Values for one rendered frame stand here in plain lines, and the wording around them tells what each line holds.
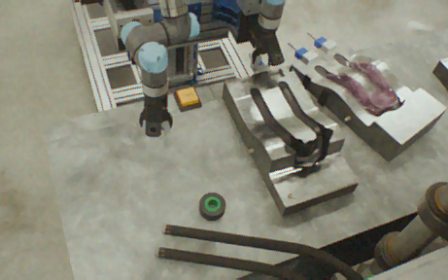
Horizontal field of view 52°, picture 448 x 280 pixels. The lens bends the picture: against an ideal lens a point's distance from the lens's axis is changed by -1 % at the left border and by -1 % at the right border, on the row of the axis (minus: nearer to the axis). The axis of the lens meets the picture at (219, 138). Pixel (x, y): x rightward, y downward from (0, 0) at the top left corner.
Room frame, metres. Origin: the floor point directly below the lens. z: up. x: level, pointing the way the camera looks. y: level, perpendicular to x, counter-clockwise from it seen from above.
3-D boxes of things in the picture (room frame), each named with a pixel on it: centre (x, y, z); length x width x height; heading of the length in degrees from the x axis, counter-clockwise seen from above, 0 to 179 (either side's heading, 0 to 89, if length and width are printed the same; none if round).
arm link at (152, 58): (0.88, 0.21, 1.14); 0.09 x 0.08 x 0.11; 36
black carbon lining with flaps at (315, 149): (0.95, -0.22, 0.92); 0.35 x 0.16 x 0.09; 28
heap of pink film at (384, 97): (1.17, -0.49, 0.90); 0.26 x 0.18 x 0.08; 45
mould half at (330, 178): (0.93, -0.22, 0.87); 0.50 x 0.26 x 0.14; 28
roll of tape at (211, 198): (0.64, -0.01, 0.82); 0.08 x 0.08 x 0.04
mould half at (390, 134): (1.17, -0.50, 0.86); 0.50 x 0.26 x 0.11; 45
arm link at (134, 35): (0.97, 0.25, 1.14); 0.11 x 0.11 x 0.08; 36
